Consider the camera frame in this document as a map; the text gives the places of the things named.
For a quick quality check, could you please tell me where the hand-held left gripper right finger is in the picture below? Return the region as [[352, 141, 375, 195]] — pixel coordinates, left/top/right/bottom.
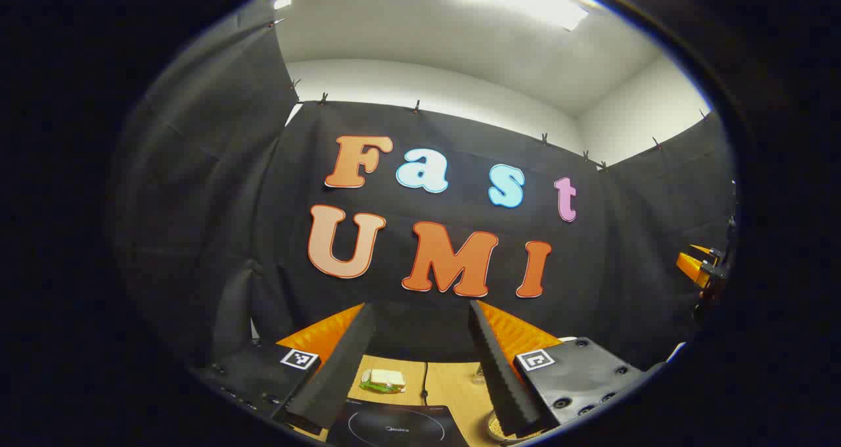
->
[[468, 300, 664, 441]]

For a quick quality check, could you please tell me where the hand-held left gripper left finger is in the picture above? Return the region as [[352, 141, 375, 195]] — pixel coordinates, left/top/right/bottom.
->
[[194, 302, 376, 438]]

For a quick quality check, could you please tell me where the steel pot with black handles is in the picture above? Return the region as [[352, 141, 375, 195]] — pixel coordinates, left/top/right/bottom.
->
[[486, 408, 546, 443]]

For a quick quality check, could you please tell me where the black induction cooktop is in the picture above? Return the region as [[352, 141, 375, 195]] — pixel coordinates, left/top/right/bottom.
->
[[327, 398, 470, 447]]

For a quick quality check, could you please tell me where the sandwich with lettuce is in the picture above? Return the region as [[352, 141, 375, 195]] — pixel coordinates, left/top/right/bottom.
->
[[360, 368, 407, 394]]

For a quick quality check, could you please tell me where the black backdrop cloth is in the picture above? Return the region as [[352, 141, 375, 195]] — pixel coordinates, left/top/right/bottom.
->
[[108, 0, 737, 382]]

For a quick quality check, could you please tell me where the row of small cloth clips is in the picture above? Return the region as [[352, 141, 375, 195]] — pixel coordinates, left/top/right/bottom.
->
[[268, 16, 712, 173]]

